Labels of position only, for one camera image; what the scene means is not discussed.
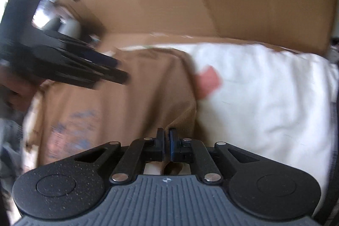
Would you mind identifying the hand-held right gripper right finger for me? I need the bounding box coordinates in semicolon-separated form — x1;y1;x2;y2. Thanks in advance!
169;128;260;184

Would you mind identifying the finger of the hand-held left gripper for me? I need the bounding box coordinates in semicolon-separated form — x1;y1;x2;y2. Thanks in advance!
53;54;129;89
42;30;118;68

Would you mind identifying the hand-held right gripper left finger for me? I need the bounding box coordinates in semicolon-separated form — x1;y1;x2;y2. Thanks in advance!
75;128;166;185

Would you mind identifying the brown printed t-shirt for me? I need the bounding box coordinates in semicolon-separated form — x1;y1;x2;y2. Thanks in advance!
22;47;202;176

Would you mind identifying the person's left hand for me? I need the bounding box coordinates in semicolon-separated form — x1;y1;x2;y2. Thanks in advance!
0;67;45;113

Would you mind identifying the cream cartoon bear bedsheet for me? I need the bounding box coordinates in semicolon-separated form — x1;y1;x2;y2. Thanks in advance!
117;42;337;189

